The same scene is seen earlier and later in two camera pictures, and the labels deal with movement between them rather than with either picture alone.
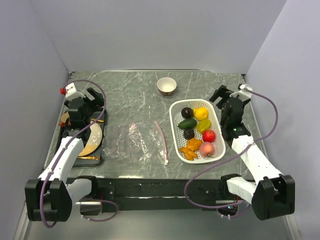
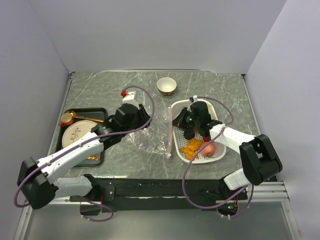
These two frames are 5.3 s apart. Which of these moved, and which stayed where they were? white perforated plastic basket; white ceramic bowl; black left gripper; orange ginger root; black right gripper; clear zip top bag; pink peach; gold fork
Moved: clear zip top bag; black right gripper; black left gripper
Stayed: gold fork; orange ginger root; white perforated plastic basket; pink peach; white ceramic bowl
